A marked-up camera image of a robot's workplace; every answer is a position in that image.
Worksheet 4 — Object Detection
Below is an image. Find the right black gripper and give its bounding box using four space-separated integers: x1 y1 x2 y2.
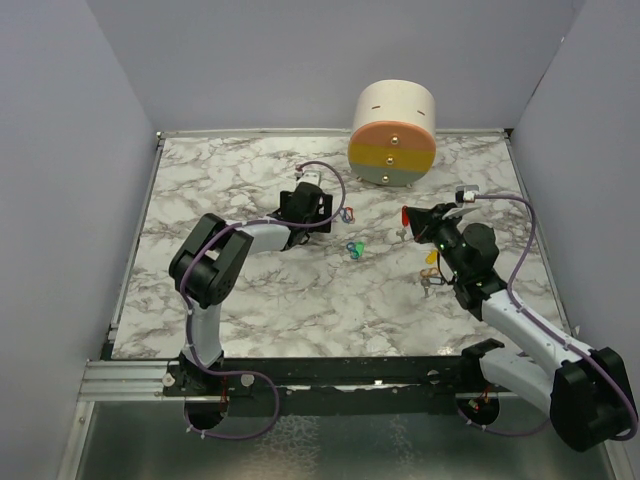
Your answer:
406 202 467 279

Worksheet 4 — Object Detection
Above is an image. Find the red key tag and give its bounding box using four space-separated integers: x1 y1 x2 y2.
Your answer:
395 210 409 242

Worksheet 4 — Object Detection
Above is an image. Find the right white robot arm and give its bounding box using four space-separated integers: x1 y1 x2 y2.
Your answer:
402 203 639 452

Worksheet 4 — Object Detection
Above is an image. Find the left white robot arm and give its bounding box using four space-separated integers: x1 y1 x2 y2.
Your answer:
169 181 333 395

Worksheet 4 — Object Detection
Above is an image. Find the round three-drawer mini cabinet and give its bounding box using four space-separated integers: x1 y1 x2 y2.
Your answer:
347 79 437 187

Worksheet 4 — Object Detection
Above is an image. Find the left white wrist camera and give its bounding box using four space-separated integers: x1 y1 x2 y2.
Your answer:
295 169 322 187

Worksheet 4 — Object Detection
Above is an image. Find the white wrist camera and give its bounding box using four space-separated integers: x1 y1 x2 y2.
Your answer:
443 185 480 219
295 169 322 187

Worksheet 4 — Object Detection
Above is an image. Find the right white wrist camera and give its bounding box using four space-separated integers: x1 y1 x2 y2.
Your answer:
443 185 480 219

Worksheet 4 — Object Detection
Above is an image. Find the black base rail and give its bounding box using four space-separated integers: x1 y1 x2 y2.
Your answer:
164 353 521 417

